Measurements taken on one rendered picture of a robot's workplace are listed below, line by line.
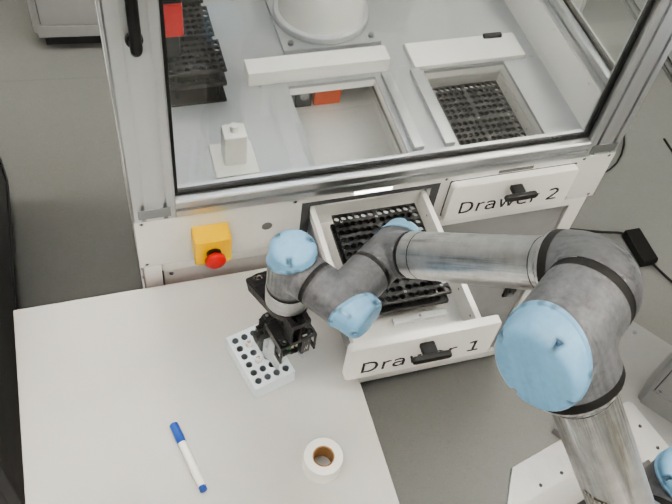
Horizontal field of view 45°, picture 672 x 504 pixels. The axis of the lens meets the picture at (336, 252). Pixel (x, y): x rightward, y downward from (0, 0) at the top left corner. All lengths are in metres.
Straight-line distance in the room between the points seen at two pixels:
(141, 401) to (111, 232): 1.26
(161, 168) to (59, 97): 1.77
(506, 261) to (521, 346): 0.21
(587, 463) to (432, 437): 1.36
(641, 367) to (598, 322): 1.74
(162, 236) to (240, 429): 0.39
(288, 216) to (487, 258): 0.58
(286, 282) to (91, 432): 0.50
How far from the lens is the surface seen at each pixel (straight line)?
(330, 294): 1.23
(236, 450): 1.52
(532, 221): 1.98
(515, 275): 1.13
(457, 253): 1.19
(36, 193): 2.90
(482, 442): 2.45
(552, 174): 1.79
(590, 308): 0.97
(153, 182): 1.48
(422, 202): 1.71
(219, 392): 1.57
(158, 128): 1.39
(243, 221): 1.61
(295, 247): 1.25
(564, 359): 0.93
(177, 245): 1.63
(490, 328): 1.53
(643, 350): 2.74
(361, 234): 1.61
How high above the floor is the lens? 2.16
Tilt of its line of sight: 53 degrees down
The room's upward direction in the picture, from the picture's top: 10 degrees clockwise
